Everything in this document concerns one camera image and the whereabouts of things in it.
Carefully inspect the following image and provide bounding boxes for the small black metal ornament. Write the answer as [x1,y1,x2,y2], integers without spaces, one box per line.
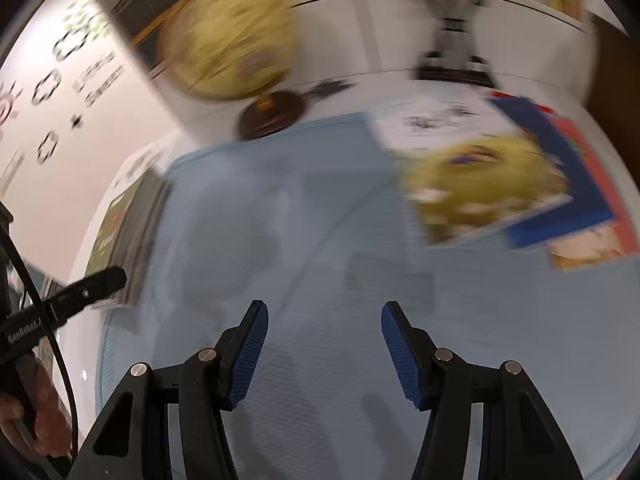
[304,79,355,101]

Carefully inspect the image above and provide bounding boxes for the white bookshelf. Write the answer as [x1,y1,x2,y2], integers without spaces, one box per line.
[98,0,597,143]

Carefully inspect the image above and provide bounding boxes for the blue quilted table mat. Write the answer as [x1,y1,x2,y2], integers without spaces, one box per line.
[96,115,639,479]

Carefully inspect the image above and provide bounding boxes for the round embroidered fan on stand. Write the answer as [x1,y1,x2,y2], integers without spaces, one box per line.
[414,0,497,89]

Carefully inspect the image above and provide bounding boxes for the white book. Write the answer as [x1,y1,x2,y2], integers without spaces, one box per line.
[366,94,574,250]

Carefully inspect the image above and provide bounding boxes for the antique yellow desk globe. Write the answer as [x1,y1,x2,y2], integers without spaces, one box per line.
[160,0,307,141]

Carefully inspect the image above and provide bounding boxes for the coral red book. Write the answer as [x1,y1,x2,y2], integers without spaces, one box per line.
[546,114,639,271]

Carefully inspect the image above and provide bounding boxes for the dark blue fairy tale book 02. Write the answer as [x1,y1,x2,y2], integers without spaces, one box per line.
[489,95,616,252]

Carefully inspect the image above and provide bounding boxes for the dark wooden cabinet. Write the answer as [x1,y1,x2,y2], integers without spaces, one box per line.
[587,14,640,183]

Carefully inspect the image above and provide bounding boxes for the person left hand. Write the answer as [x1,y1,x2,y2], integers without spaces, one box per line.
[1,359,72,462]

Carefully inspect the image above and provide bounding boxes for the olive green book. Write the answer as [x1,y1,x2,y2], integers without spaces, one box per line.
[86,168,171,309]

